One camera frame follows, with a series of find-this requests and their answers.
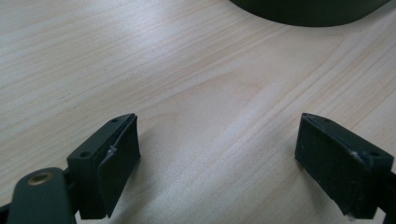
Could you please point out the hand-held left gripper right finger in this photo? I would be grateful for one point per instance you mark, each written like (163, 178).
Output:
(336, 168)

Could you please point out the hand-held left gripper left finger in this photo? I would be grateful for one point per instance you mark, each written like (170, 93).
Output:
(102, 168)

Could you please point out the dark round container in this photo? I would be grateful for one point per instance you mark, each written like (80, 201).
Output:
(311, 11)

